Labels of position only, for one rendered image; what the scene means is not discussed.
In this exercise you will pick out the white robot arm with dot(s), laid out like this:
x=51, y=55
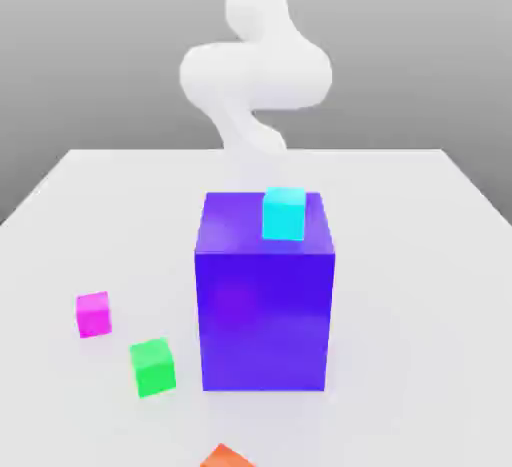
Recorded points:
x=256, y=75

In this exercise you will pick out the small cyan cube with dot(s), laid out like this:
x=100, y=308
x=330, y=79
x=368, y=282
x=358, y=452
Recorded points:
x=283, y=217

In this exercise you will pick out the small green cube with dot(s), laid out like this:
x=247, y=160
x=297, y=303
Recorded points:
x=152, y=369

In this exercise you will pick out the small magenta cube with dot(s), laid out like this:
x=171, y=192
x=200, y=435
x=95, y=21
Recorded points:
x=93, y=315

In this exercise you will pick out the small orange cube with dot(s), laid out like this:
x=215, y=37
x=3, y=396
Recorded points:
x=226, y=459

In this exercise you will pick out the large purple box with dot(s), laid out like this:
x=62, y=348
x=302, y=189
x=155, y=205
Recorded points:
x=264, y=315

